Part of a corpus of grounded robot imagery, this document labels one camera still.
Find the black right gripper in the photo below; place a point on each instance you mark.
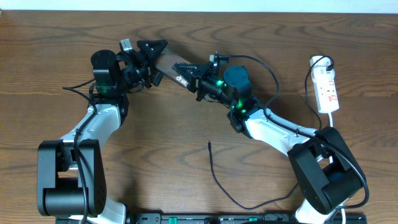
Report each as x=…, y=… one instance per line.
x=199, y=72

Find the black mounting rail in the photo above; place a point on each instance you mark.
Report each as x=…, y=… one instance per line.
x=235, y=218

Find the Galaxy S25 Ultra smartphone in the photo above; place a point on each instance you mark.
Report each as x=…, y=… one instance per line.
x=165, y=63

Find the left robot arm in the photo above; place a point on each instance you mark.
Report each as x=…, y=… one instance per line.
x=71, y=184

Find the white power strip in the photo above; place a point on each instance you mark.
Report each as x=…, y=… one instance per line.
x=323, y=78

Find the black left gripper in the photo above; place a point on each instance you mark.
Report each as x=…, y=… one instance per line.
x=147, y=68

